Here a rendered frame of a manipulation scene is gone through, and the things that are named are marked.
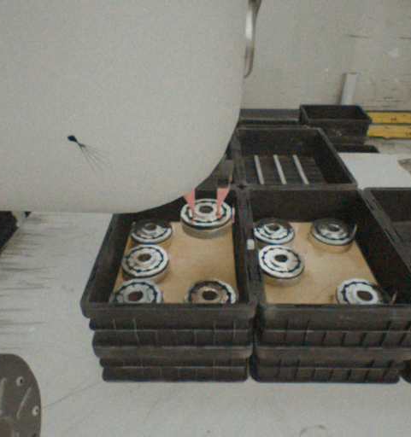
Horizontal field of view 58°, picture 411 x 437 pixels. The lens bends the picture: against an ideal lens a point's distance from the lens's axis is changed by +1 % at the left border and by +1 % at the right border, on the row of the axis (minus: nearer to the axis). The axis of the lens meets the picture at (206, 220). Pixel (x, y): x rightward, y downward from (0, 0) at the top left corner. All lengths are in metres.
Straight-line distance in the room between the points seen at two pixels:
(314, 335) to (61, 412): 0.49
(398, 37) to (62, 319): 3.91
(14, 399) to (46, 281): 0.78
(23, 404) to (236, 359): 0.49
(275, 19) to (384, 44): 1.08
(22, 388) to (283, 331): 0.47
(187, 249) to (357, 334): 0.41
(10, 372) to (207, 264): 0.60
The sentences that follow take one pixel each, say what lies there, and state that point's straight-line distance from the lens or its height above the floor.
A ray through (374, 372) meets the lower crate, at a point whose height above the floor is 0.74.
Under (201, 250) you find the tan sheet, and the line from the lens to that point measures 0.88.
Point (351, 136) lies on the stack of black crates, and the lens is 2.54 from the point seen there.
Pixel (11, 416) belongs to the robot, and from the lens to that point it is 0.32.
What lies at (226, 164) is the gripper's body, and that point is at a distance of 0.69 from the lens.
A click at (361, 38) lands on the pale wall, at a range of 4.17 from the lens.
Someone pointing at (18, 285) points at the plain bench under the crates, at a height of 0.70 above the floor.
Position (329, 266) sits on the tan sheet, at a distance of 0.88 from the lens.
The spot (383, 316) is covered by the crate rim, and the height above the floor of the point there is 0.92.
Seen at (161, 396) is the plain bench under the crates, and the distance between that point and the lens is 0.80.
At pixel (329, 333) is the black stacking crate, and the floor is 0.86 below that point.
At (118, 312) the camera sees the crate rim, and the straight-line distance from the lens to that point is 0.64.
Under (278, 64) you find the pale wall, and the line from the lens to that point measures 4.05.
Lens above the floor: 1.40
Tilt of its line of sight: 36 degrees down
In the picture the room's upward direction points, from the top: straight up
